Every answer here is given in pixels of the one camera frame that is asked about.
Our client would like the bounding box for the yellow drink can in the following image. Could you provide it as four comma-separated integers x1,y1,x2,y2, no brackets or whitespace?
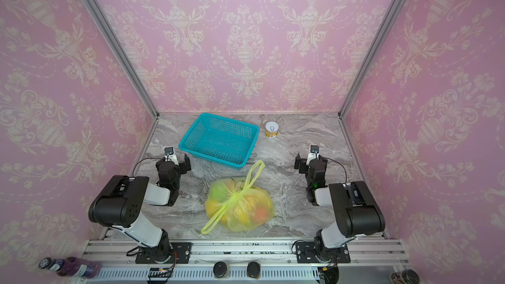
265,121,279,138

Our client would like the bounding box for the dark jar bottom right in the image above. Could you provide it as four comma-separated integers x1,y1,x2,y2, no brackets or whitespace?
389,269,420,284

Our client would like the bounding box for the teal plastic basket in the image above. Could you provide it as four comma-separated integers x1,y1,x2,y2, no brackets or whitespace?
179,113,260,169

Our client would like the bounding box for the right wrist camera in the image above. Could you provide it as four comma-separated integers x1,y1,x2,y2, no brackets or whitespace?
307,145,320,164

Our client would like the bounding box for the black knob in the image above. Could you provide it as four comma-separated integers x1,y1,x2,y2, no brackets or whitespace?
213,261,228,278
246,261,261,279

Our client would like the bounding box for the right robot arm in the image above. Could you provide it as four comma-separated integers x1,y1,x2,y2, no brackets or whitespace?
294,153,385,262

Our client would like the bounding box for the left black knob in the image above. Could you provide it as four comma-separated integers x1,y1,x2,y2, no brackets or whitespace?
213,261,228,278

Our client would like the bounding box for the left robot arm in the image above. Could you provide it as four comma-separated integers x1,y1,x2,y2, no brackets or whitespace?
88,147,191,264

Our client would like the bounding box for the yellow-green plastic bag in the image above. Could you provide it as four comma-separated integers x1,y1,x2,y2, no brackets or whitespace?
201,160,276,235

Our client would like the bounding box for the right black knob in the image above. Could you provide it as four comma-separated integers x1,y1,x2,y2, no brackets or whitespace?
246,261,261,279

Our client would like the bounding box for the purple drink bottle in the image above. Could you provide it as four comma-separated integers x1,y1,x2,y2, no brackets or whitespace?
38,256,101,279

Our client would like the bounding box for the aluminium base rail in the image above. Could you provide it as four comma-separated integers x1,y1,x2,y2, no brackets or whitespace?
82,237,410,283

